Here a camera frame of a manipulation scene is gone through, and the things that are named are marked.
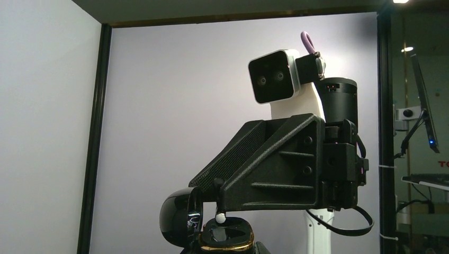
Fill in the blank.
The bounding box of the right black corner post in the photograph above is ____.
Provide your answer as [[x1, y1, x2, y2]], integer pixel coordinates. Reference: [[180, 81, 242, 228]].
[[377, 10, 397, 253]]

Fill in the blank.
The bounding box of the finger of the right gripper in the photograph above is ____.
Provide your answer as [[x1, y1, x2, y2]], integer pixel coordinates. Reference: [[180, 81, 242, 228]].
[[188, 119, 288, 194]]

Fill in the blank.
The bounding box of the monitor on arm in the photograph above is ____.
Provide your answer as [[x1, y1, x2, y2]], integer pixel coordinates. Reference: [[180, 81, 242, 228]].
[[393, 53, 440, 159]]

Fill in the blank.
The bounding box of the left black corner post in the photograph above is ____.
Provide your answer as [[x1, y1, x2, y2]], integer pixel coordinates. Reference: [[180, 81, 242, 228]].
[[77, 24, 113, 253]]

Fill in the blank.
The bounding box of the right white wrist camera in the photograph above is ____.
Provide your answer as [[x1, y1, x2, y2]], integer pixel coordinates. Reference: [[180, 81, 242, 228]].
[[248, 49, 326, 120]]

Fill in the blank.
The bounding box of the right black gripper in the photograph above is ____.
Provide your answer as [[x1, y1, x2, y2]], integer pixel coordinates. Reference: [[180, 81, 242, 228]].
[[217, 113, 369, 212]]

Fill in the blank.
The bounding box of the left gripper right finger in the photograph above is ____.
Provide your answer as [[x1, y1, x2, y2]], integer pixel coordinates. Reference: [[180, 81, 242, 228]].
[[254, 241, 271, 254]]

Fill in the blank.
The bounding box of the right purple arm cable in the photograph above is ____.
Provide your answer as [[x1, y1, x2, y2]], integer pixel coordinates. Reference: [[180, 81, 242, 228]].
[[300, 31, 317, 56]]

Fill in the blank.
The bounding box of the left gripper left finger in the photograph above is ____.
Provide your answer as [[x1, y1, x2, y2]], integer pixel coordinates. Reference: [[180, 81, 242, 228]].
[[180, 246, 200, 254]]

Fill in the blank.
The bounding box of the black gold charging case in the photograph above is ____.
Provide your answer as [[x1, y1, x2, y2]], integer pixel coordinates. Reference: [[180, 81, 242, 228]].
[[159, 187, 256, 253]]

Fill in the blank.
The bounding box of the black corner post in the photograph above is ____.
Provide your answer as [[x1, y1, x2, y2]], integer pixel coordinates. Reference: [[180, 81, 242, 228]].
[[77, 24, 113, 253], [377, 10, 397, 253]]

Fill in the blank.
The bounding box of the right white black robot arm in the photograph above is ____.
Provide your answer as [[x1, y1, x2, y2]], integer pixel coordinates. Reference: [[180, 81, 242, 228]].
[[189, 77, 374, 253]]

